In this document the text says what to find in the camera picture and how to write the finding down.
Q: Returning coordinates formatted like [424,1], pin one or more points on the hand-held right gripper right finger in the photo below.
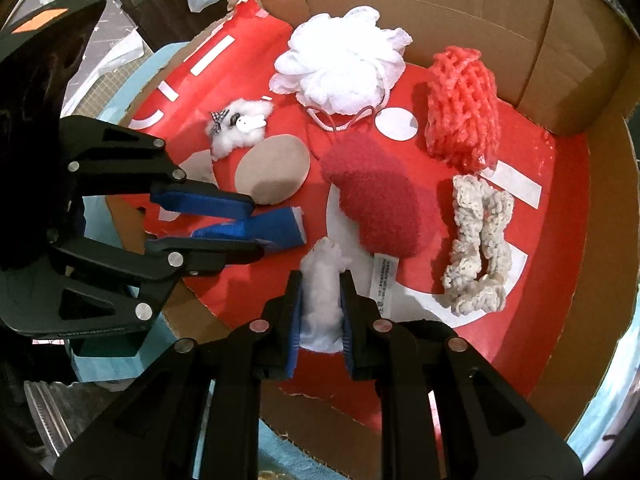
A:
[346,330]

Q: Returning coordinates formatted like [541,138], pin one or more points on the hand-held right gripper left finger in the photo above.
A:
[295,325]

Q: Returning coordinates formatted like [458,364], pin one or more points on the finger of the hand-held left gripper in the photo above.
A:
[210,202]
[210,255]

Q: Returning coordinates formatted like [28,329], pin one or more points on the white tissue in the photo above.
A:
[322,300]

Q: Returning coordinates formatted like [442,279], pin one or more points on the tan round powder puff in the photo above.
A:
[275,167]

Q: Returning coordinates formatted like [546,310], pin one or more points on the white plush bear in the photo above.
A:
[240,127]

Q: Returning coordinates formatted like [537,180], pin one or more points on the red plush heart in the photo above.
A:
[380,195]

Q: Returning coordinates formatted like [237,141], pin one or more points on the beige crochet scrunchie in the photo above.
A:
[472,240]

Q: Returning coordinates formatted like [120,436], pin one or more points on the white mesh bath pouf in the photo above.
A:
[340,65]

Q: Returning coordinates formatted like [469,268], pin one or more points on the cardboard box with red lining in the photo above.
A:
[550,210]

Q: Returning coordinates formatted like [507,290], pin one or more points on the red mesh sponge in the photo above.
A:
[462,105]

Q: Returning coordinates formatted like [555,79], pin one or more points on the brown door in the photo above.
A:
[150,10]

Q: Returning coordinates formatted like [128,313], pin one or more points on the large glass jar metal lid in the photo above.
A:
[47,415]

